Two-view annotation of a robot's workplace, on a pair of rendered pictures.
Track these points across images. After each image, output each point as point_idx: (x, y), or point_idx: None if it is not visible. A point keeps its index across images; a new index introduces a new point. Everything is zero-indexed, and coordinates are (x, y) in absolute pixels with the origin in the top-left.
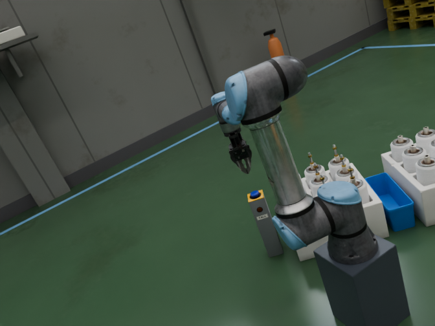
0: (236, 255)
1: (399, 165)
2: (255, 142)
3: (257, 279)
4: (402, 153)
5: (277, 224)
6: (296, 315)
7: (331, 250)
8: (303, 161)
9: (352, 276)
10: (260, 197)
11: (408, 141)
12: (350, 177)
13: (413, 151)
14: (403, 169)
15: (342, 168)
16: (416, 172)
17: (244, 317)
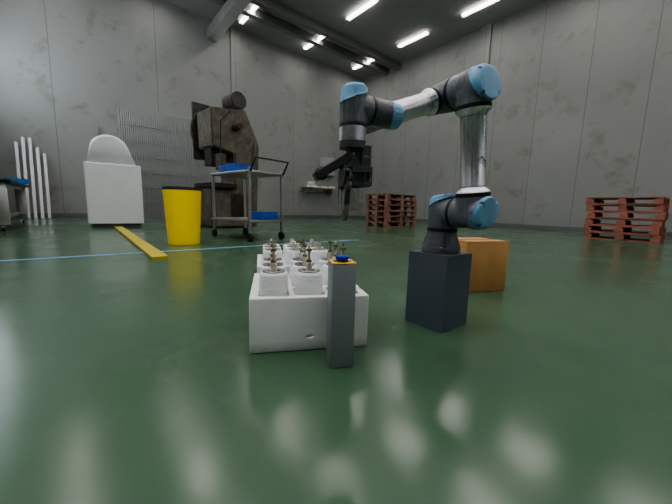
0: (334, 401)
1: (289, 265)
2: (484, 125)
3: (400, 375)
4: (293, 251)
5: (494, 198)
6: (452, 349)
7: (456, 246)
8: (92, 337)
9: (471, 253)
10: (350, 259)
11: (278, 248)
12: (330, 250)
13: (298, 248)
14: None
15: (302, 253)
16: (319, 257)
17: (475, 383)
